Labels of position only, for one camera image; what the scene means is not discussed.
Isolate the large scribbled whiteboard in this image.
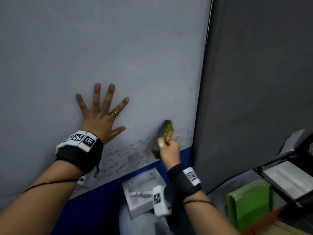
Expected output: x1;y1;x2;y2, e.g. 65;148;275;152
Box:
0;0;214;214

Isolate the person's right hand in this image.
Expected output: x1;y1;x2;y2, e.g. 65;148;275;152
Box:
157;137;182;172

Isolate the white shallow tray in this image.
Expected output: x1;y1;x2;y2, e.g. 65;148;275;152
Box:
122;167;167;220

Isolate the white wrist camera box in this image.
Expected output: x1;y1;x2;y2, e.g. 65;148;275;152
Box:
77;166;101;189
152;185;173;218

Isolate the flat brown cardboard sheet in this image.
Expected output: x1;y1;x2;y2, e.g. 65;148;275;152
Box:
242;204;313;235

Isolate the white framed tray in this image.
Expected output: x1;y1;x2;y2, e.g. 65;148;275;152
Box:
261;160;313;201

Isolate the yellow and black whiteboard eraser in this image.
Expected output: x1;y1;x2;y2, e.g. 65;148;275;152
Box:
151;119;175;160

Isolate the person's blue jeans leg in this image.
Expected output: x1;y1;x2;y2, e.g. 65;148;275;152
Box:
118;202;174;235

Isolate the thin black cable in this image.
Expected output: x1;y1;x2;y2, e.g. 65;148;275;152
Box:
182;199;216;208
23;178;80;194

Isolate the white leaning card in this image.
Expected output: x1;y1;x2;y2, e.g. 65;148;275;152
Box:
278;129;306;156

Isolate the person's left forearm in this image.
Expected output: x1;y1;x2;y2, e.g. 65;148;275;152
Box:
0;160;84;235

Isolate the black wristband with marker tag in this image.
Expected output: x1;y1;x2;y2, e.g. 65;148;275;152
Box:
164;164;203;206
55;130;104;176

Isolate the person's right forearm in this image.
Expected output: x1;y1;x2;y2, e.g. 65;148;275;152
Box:
182;191;242;235

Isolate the green box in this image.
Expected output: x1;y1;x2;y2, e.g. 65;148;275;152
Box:
226;180;273;233

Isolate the person's left hand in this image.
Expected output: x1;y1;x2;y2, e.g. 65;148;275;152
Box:
75;82;130;146

